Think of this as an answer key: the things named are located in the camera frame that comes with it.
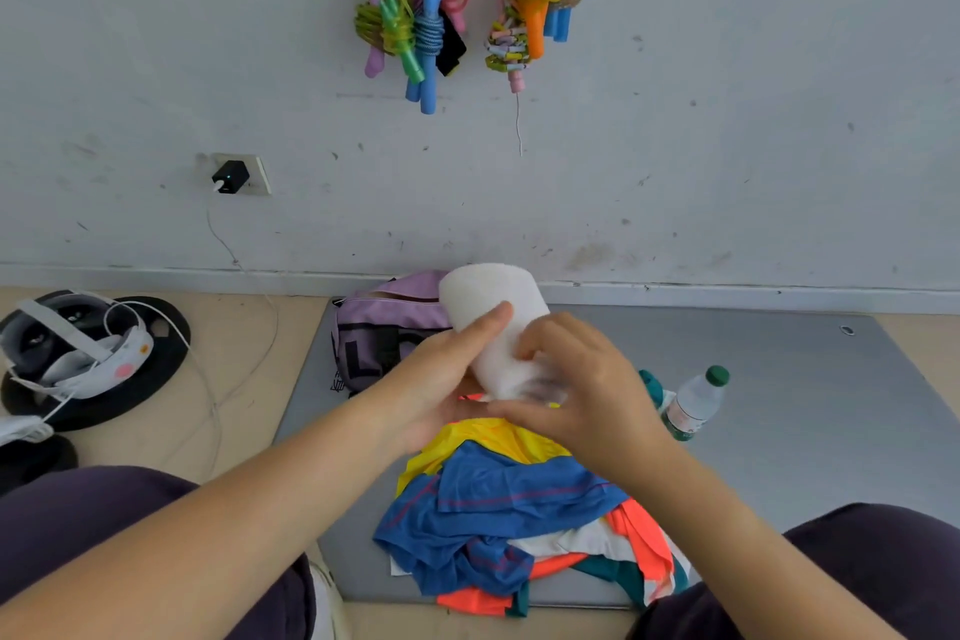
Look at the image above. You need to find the small white device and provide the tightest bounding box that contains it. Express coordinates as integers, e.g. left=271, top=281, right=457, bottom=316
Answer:
left=0, top=415, right=56, bottom=448

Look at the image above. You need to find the person's right forearm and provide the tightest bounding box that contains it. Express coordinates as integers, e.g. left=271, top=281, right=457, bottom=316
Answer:
left=628, top=435, right=905, bottom=640

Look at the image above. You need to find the white towel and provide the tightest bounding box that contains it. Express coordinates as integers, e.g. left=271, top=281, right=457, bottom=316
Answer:
left=438, top=262, right=569, bottom=405

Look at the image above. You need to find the black hanging tag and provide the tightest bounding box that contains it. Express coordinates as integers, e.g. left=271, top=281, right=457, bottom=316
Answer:
left=434, top=12, right=468, bottom=79

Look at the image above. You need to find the grey floor mat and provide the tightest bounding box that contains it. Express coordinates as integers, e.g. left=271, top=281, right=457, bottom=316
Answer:
left=273, top=297, right=960, bottom=609

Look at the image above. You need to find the person's right leg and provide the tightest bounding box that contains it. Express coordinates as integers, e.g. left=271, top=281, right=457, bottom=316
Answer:
left=628, top=502, right=960, bottom=640

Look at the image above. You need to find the neon orange garment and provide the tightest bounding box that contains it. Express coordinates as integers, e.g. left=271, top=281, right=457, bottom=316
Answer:
left=435, top=498, right=677, bottom=618

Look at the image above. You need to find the person's leg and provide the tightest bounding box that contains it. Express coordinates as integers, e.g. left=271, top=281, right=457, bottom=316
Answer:
left=628, top=502, right=960, bottom=640
left=0, top=465, right=318, bottom=640

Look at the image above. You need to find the lilac-handled green jump rope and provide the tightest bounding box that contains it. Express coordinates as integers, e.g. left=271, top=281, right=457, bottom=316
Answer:
left=354, top=0, right=400, bottom=80

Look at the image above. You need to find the person's left leg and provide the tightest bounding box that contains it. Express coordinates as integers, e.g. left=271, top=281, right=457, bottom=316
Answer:
left=0, top=465, right=318, bottom=640

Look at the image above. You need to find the clear green-capped water bottle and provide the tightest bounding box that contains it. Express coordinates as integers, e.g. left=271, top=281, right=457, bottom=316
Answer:
left=660, top=365, right=732, bottom=443

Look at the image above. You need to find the lilac sports bag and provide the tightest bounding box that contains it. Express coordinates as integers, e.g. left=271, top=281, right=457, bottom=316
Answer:
left=330, top=271, right=483, bottom=398

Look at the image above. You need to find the person's right hand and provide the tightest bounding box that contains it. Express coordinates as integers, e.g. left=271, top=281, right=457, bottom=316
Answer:
left=486, top=312, right=678, bottom=489

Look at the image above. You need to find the teal garment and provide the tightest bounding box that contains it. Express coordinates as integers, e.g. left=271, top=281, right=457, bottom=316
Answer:
left=505, top=552, right=692, bottom=619

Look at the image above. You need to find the blue garment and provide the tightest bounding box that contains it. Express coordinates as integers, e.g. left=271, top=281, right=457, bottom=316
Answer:
left=372, top=440, right=630, bottom=598

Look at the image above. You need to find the white garment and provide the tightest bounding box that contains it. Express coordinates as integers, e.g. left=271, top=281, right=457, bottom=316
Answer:
left=389, top=515, right=692, bottom=608

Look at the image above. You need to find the person's left hand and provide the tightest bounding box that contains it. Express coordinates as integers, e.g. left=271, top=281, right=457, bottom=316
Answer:
left=373, top=301, right=516, bottom=458

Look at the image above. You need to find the colourful beaded jump rope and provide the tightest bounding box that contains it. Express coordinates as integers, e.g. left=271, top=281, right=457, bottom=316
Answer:
left=483, top=5, right=533, bottom=95

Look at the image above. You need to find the white headset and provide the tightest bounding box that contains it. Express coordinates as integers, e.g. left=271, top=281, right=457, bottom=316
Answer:
left=0, top=290, right=156, bottom=402

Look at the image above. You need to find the blue jump rope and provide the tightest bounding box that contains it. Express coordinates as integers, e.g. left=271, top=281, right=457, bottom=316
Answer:
left=404, top=0, right=448, bottom=116

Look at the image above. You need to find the white charging cable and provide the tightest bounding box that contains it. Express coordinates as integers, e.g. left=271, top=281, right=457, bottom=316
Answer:
left=45, top=180, right=281, bottom=485

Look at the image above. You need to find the yellow garment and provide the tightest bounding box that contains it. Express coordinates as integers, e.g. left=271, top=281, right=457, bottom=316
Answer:
left=395, top=417, right=573, bottom=499

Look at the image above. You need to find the white shoe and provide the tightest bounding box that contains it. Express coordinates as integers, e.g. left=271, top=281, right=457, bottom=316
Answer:
left=308, top=560, right=351, bottom=640

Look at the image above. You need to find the person's left forearm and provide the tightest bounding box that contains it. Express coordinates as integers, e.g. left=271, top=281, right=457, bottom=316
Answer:
left=0, top=389, right=412, bottom=640

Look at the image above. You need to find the black object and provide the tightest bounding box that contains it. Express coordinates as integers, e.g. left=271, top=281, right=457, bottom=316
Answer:
left=0, top=434, right=79, bottom=497

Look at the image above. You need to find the white wall socket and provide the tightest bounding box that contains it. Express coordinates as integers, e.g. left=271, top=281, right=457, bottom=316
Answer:
left=210, top=152, right=273, bottom=197

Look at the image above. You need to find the black charger plug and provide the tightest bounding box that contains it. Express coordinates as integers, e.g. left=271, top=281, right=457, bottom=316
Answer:
left=211, top=159, right=251, bottom=196

